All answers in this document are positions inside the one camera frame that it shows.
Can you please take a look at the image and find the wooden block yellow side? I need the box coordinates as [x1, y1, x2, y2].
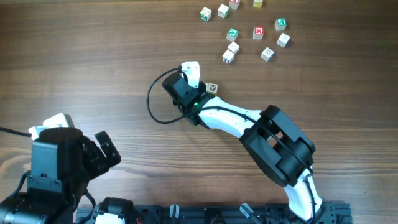
[205, 83, 218, 96]

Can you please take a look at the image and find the wooden block green letter Y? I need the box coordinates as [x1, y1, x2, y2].
[226, 28, 239, 42]

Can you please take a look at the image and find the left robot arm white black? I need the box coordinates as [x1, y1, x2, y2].
[1, 128, 139, 223]

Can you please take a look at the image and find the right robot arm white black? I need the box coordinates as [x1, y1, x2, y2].
[162, 72, 322, 223]

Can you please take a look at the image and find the wooden block red edge lower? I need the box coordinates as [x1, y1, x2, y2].
[222, 50, 235, 64]

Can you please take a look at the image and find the wooden block red edge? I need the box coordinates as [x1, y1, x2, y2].
[222, 50, 235, 64]
[229, 0, 241, 10]

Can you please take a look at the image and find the wooden block plain middle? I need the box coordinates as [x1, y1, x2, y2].
[228, 42, 240, 54]

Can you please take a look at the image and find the wooden block plain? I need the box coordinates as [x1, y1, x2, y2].
[218, 4, 229, 19]
[228, 42, 240, 54]
[261, 47, 274, 62]

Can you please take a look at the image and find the wooden block green corner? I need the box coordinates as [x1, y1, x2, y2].
[200, 7, 212, 21]

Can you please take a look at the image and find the wooden block plain top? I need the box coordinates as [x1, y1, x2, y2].
[218, 4, 229, 19]

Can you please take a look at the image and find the wooden block plain lower right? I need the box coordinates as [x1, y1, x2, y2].
[261, 47, 274, 62]

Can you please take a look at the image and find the wooden block red letter M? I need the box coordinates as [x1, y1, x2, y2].
[252, 26, 264, 40]

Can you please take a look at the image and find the wooden block red top edge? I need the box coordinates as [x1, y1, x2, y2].
[229, 0, 241, 10]

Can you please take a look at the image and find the wooden block far right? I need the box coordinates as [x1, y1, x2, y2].
[277, 33, 290, 47]

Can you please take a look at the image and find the wooden block green letter right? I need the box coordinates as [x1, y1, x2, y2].
[274, 17, 287, 31]

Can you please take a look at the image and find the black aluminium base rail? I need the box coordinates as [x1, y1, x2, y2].
[75, 203, 354, 224]

